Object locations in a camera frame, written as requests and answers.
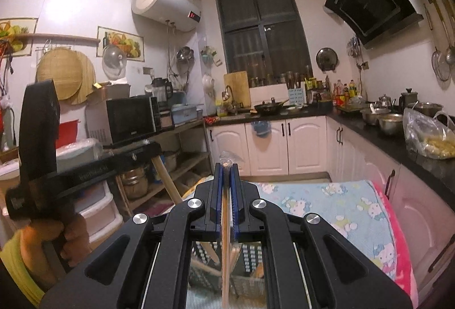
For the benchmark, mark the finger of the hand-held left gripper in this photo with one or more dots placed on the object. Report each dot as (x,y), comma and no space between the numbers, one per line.
(128,162)
(142,148)

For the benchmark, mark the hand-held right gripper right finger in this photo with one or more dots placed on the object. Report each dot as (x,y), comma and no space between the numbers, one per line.
(235,209)

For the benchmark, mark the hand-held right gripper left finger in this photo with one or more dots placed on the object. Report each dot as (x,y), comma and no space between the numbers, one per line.
(218,209)

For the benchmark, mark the green slotted utensil holder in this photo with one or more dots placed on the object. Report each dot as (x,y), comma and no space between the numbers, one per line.
(250,255)

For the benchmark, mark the person's left forearm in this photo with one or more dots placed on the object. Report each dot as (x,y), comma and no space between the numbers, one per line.
(16,273)

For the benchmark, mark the person's left hand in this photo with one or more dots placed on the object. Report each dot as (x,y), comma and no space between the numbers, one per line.
(39,245)

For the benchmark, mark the red plastic basin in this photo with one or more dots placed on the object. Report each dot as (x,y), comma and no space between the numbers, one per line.
(67,134)

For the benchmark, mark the black microwave oven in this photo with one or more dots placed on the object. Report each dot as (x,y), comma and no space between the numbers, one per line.
(128,118)

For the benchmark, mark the pastel plastic drawer tower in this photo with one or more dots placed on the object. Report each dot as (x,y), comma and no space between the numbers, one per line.
(96,202)

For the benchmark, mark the wooden storage rack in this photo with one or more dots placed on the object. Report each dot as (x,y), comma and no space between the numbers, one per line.
(192,161)

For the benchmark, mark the light blue plastic box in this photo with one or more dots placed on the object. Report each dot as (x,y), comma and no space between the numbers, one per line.
(184,114)

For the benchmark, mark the glass blender jug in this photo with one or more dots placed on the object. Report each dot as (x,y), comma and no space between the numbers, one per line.
(160,90)

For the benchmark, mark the cardboard box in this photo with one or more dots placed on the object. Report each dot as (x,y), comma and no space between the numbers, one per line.
(110,92)

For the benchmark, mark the round bamboo tray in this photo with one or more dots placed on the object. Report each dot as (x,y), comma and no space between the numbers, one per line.
(58,72)

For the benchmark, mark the round wooden board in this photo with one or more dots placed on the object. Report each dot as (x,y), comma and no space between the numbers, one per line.
(89,81)

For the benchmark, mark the cartoon cat printed blanket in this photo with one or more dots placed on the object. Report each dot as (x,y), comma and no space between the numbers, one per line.
(320,209)

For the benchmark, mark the blue hanging plastic bag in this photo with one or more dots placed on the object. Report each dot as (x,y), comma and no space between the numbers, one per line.
(260,128)

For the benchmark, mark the glass pot lid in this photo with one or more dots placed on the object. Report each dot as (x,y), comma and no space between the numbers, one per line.
(114,61)

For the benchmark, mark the white hanging cup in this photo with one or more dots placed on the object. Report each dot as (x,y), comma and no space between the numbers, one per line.
(208,81)

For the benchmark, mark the white lower kitchen cabinets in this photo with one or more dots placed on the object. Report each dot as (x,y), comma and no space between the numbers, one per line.
(305,145)

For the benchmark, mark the metal faucet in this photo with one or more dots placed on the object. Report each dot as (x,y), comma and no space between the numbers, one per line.
(228,95)

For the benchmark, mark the wooden rolling pin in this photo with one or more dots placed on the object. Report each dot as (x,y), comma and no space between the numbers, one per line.
(57,38)

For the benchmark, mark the hanging steel colander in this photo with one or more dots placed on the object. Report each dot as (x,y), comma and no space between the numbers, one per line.
(185,54)

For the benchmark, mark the black wok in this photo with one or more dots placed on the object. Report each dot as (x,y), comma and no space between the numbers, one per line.
(270,108)

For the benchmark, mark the hanging scrub pads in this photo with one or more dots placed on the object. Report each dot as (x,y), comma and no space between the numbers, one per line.
(209,55)

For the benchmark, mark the wooden cutting board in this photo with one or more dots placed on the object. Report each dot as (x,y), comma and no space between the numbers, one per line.
(239,86)

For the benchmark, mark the light blue knife block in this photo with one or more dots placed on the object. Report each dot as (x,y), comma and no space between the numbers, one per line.
(297,96)

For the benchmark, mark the white water heater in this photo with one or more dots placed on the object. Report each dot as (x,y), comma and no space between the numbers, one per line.
(160,5)

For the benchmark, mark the row of sauce bottles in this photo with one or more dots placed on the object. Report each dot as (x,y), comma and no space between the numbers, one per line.
(344,92)

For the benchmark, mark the dark framed window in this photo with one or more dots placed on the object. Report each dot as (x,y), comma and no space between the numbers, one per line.
(263,35)

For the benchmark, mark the steel mixing bowl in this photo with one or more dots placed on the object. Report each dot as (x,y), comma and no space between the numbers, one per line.
(373,117)
(390,126)

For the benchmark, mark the pink fleece blanket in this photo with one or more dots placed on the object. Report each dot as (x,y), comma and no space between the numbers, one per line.
(398,245)

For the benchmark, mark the black kitchen countertop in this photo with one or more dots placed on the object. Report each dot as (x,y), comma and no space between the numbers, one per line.
(398,149)

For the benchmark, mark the dark pot lid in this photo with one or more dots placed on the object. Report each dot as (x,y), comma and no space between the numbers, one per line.
(326,59)

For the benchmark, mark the small steel teapot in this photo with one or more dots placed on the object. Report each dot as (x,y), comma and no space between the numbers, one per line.
(384,102)

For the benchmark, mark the black kettle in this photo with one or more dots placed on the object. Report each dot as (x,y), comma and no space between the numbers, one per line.
(408,101)

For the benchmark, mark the plastic bag of food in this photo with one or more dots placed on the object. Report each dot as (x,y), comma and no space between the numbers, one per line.
(430,138)

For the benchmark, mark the steel cooking pot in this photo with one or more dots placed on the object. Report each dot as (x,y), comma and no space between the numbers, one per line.
(426,109)

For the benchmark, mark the hanging mesh strainer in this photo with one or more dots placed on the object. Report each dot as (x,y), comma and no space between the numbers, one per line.
(441,65)

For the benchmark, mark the fruit wall poster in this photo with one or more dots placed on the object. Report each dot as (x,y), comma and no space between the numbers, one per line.
(121,38)
(17,35)

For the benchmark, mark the wall socket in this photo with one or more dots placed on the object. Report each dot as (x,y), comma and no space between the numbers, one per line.
(364,65)

